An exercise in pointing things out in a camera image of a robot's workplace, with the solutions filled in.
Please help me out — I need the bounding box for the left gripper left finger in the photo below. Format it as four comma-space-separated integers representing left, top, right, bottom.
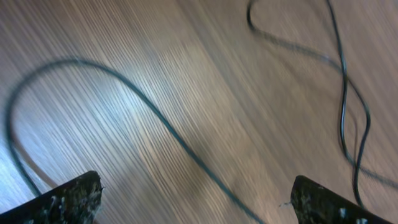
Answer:
1, 170, 103, 224

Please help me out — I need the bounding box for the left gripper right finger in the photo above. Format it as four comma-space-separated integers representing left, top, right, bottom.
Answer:
290, 175, 390, 224

